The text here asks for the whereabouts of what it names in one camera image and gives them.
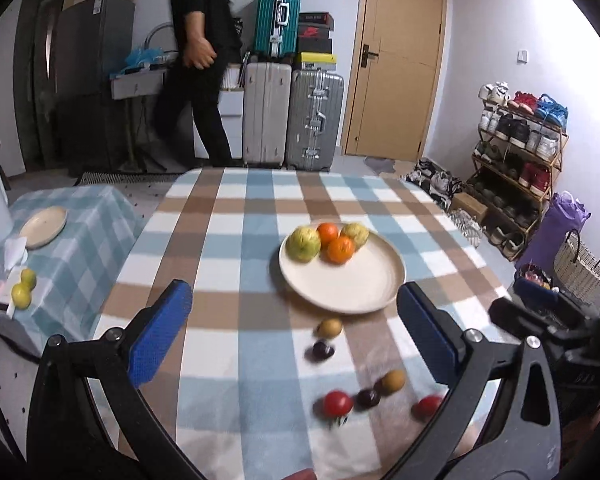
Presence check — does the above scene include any teal checkered side tablecloth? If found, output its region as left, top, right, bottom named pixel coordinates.
left=0, top=185, right=144, bottom=356

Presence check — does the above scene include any shoe rack with shoes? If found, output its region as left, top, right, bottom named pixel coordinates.
left=465, top=81, right=569, bottom=262

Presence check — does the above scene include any brown longan near plate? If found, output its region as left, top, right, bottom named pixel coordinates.
left=315, top=318, right=343, bottom=339

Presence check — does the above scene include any dark plum near plate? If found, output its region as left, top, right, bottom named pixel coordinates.
left=311, top=340, right=335, bottom=362

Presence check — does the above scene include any yellow-green fruit on side table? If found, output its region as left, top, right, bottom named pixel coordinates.
left=20, top=268, right=38, bottom=290

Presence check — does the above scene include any beige suitcase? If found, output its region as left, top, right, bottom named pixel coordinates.
left=242, top=63, right=292, bottom=167

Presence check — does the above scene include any woven basket bag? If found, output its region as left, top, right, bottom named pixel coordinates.
left=554, top=229, right=600, bottom=304

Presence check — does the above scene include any large orange mandarin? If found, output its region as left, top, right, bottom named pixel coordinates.
left=326, top=235, right=356, bottom=266

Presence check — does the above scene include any silver aluminium suitcase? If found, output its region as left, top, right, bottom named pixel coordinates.
left=285, top=70, right=344, bottom=171

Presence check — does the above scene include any red tomato with stem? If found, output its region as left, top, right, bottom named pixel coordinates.
left=322, top=390, right=354, bottom=426

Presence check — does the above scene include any small yellow-green guava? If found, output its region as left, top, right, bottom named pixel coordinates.
left=340, top=222, right=370, bottom=250

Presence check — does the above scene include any small cream plate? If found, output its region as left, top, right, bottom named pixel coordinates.
left=20, top=206, right=67, bottom=250

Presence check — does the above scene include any stack of shoe boxes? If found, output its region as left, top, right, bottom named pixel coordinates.
left=294, top=12, right=337, bottom=72

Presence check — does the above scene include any purple bag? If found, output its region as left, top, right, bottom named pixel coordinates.
left=515, top=191, right=591, bottom=273

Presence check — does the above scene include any white drawer desk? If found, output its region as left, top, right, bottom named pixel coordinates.
left=111, top=62, right=244, bottom=167

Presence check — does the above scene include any dark basket with items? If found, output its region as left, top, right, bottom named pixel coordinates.
left=513, top=263, right=559, bottom=308

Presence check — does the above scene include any large green-yellow guava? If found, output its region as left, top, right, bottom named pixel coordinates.
left=285, top=226, right=322, bottom=263

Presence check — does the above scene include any cream round plate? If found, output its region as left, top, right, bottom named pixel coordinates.
left=277, top=231, right=406, bottom=315

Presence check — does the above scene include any person in black clothes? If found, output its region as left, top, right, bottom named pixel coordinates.
left=151, top=0, right=244, bottom=168

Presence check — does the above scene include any brown longan lower right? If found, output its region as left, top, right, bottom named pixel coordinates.
left=377, top=370, right=406, bottom=396

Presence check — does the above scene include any dark plum lower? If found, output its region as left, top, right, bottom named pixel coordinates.
left=355, top=388, right=381, bottom=411

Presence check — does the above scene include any teal suitcase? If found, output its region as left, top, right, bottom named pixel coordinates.
left=253, top=0, right=301, bottom=58

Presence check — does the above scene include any wooden door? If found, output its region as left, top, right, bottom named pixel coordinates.
left=341, top=0, right=448, bottom=162

